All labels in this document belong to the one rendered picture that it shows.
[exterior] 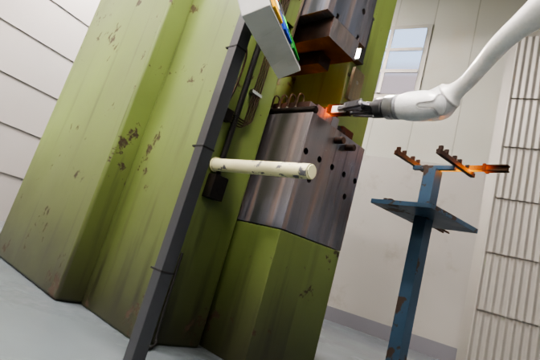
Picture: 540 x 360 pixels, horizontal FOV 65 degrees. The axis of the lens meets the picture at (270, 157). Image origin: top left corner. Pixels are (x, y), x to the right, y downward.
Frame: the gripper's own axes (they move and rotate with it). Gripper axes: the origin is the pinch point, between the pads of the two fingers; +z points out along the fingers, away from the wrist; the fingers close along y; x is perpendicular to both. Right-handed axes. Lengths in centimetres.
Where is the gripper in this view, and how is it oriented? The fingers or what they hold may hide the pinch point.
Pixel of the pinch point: (340, 110)
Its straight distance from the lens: 173.7
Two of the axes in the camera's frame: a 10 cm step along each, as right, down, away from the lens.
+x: 2.7, -9.4, 2.2
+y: 6.6, 3.5, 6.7
